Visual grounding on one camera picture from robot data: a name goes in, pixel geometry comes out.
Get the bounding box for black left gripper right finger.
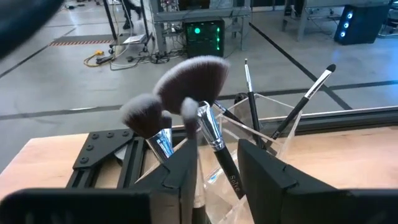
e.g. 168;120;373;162
238;139;337;224

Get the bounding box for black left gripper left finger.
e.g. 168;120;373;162
132;139;199;224

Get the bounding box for thick-handled black makeup brush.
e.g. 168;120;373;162
180;96;200;142

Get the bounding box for fluffy white-tipped powder brush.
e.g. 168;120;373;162
119;93;175;166

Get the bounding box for thin black makeup brush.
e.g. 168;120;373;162
243;58;265;149
213;100;246;127

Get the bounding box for slim brush with silver ferrule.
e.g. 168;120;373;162
270;63;337;141

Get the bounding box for fan makeup brush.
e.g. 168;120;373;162
152;55;247;200

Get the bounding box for clear acrylic brush holder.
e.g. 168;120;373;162
136;93;304;224

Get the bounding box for computer tower green lights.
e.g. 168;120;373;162
183;17;226;58

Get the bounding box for grey metal desk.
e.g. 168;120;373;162
149;0;252;54
281;0;392;41

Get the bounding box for red striped floor mat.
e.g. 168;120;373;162
48;33;147;47

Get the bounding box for black rolling stand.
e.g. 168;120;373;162
102;0;153;54

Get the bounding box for computer tower blue lights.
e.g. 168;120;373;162
334;2;391;46

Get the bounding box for yellow cable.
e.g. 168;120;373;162
83;49;105;68

